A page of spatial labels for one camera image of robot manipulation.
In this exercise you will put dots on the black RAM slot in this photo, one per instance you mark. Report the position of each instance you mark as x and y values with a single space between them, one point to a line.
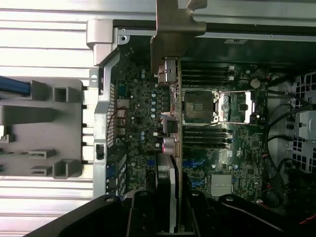
205 128
205 73
205 134
205 78
205 145
205 139
205 68
205 82

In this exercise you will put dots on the green motherboard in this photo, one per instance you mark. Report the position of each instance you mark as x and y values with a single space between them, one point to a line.
138 111

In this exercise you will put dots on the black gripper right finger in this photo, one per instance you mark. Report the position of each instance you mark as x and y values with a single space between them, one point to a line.
222 222

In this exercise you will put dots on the CPU socket with metal frame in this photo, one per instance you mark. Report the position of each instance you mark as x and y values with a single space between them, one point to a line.
249 106

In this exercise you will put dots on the perforated metal disk bay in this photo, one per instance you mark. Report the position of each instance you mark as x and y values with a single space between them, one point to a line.
306 123

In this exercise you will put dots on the grey parts rack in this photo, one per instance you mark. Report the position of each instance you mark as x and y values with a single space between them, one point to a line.
37 138

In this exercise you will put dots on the open black PC case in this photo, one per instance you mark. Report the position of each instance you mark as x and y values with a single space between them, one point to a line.
106 81

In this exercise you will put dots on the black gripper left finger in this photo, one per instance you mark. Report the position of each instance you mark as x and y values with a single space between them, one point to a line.
98 217

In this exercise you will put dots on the silver coin battery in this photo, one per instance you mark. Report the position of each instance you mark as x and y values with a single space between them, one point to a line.
255 83

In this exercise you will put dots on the blue expansion slot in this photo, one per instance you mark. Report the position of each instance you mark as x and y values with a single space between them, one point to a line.
196 163

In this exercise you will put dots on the silver chipset heat sink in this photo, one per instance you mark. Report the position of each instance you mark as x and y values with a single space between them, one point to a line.
221 184

